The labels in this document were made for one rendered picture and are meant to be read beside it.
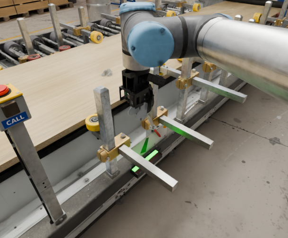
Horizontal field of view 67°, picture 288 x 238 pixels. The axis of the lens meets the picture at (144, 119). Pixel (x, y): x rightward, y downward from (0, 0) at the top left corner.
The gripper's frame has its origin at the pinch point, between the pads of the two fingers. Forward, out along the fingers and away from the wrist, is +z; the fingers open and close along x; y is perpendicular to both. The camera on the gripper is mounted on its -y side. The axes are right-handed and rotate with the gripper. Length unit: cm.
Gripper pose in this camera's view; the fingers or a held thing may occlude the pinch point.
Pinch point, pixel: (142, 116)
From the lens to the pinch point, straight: 78.1
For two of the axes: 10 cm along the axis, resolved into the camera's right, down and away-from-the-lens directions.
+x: 7.4, 4.1, -5.3
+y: -6.7, 4.5, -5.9
